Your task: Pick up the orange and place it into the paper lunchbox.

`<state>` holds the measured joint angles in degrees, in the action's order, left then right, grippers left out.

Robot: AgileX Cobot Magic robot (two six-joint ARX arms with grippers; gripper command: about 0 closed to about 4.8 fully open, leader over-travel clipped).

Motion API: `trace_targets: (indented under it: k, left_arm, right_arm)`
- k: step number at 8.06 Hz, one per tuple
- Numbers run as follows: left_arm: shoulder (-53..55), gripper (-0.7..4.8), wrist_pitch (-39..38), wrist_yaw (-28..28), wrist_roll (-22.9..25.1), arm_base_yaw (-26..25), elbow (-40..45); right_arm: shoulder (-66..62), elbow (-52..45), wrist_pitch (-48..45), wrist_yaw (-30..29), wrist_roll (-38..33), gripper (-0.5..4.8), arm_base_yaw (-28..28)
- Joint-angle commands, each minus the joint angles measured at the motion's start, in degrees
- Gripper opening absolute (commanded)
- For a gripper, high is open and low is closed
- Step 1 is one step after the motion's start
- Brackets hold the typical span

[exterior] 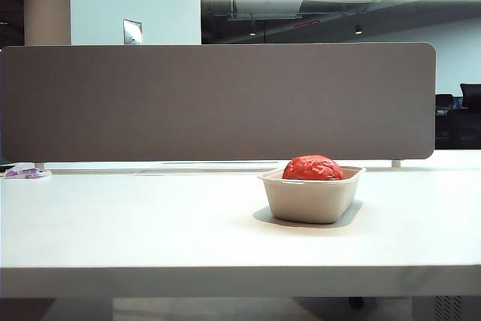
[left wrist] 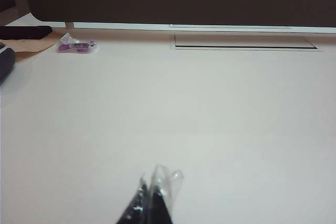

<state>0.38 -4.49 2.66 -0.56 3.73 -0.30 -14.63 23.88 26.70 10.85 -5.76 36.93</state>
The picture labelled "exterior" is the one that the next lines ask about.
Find orange wrinkled ball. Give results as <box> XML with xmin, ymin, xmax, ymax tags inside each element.
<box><xmin>282</xmin><ymin>154</ymin><xmax>345</xmax><ymax>181</ymax></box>

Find white paper lunchbox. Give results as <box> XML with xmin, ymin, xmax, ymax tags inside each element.
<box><xmin>257</xmin><ymin>165</ymin><xmax>368</xmax><ymax>225</ymax></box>

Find grey desk divider panel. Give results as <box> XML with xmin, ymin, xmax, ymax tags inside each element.
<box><xmin>0</xmin><ymin>42</ymin><xmax>437</xmax><ymax>164</ymax></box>

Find purple and clear plastic wrapper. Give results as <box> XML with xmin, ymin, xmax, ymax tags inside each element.
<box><xmin>4</xmin><ymin>162</ymin><xmax>53</xmax><ymax>179</ymax></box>

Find black office chair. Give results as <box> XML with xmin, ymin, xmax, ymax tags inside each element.
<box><xmin>434</xmin><ymin>83</ymin><xmax>481</xmax><ymax>150</ymax></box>

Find white desk cable flap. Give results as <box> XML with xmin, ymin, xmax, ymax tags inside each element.
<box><xmin>135</xmin><ymin>160</ymin><xmax>281</xmax><ymax>177</ymax></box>

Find metal wall switch plate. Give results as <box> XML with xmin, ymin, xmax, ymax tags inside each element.
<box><xmin>123</xmin><ymin>18</ymin><xmax>143</xmax><ymax>45</ymax></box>

